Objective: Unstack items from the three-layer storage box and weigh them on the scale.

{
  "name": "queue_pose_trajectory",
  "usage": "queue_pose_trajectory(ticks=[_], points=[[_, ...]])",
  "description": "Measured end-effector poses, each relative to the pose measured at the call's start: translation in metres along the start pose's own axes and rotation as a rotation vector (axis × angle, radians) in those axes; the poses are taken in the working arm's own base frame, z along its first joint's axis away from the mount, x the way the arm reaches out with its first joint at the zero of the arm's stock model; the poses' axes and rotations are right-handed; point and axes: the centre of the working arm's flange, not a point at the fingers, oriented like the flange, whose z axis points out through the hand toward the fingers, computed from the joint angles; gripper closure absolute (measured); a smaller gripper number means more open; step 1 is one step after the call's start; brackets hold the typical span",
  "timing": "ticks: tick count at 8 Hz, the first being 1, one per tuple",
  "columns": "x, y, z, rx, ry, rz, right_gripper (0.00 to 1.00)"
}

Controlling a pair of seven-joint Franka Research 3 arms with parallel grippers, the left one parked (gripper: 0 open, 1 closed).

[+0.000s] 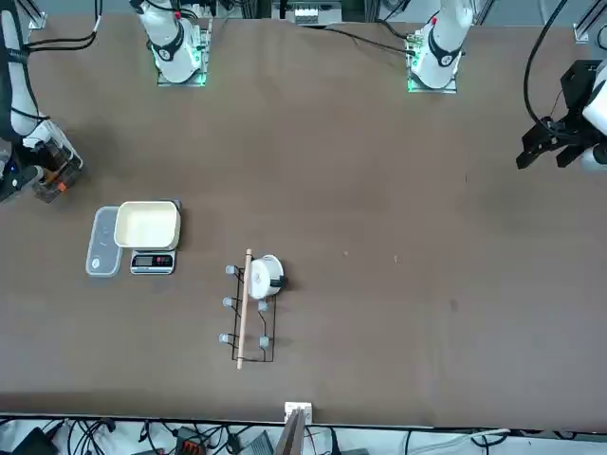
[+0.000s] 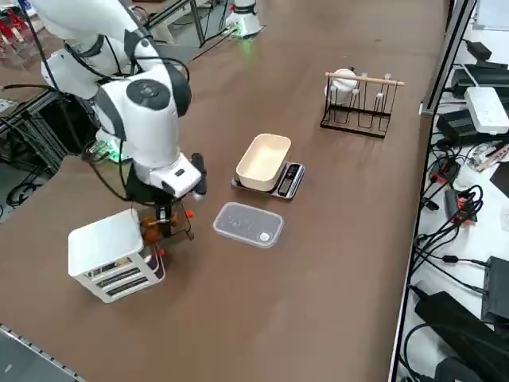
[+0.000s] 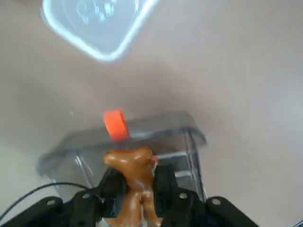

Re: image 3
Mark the clear plastic container lid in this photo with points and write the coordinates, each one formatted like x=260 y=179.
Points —
x=99 y=28

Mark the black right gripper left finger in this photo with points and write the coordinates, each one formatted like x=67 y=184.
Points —
x=78 y=210

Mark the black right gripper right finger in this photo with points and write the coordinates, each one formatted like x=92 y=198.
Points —
x=187 y=210

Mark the brown chicken drumstick toy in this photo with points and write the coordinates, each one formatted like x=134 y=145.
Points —
x=137 y=170

